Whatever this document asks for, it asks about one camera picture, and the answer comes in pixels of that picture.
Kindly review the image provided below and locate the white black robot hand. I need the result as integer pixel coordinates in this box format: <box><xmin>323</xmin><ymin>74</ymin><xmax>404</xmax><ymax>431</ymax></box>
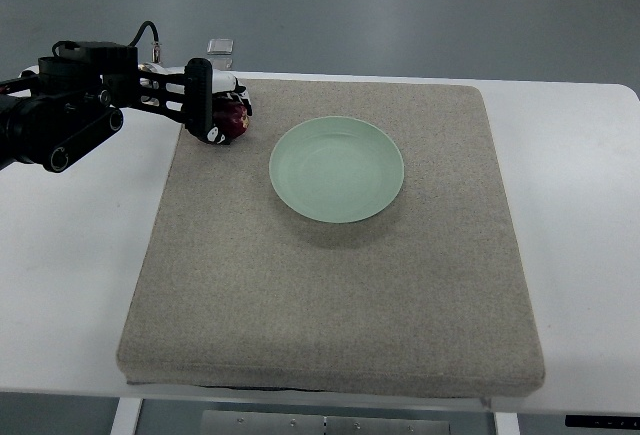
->
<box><xmin>133</xmin><ymin>58</ymin><xmax>252</xmax><ymax>145</ymax></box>

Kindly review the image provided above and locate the dark red apple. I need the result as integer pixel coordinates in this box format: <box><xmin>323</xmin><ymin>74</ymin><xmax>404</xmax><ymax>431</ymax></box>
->
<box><xmin>211</xmin><ymin>100</ymin><xmax>249</xmax><ymax>144</ymax></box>

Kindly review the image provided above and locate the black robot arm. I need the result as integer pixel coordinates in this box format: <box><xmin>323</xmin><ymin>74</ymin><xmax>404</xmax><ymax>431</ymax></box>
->
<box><xmin>1</xmin><ymin>40</ymin><xmax>220</xmax><ymax>173</ymax></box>

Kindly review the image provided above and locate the light green plate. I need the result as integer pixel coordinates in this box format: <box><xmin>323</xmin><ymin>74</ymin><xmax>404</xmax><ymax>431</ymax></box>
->
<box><xmin>269</xmin><ymin>116</ymin><xmax>405</xmax><ymax>224</ymax></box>

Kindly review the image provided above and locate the clear plastic box on floor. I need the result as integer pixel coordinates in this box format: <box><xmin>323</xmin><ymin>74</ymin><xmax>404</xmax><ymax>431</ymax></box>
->
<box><xmin>206</xmin><ymin>38</ymin><xmax>234</xmax><ymax>55</ymax></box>

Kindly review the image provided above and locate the beige fabric cushion mat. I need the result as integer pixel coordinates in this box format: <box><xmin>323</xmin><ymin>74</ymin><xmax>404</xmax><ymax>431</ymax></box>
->
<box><xmin>116</xmin><ymin>80</ymin><xmax>545</xmax><ymax>398</ymax></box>

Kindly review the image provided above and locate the black table control panel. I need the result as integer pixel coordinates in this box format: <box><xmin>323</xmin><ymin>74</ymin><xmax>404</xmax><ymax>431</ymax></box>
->
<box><xmin>565</xmin><ymin>414</ymin><xmax>640</xmax><ymax>430</ymax></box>

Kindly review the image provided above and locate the metal base plate under table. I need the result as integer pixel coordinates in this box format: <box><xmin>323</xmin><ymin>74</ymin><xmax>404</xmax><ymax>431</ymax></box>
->
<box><xmin>200</xmin><ymin>410</ymin><xmax>451</xmax><ymax>435</ymax></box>

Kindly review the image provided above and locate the white table leg frame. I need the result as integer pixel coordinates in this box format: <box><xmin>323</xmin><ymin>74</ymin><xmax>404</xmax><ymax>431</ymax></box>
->
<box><xmin>109</xmin><ymin>397</ymin><xmax>143</xmax><ymax>435</ymax></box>

